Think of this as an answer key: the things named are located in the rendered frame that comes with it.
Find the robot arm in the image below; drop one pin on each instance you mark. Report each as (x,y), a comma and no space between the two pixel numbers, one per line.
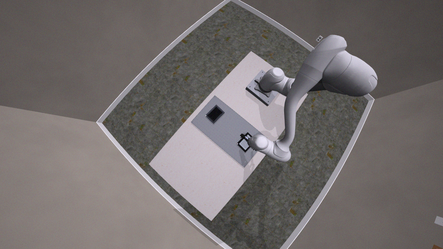
(327,67)

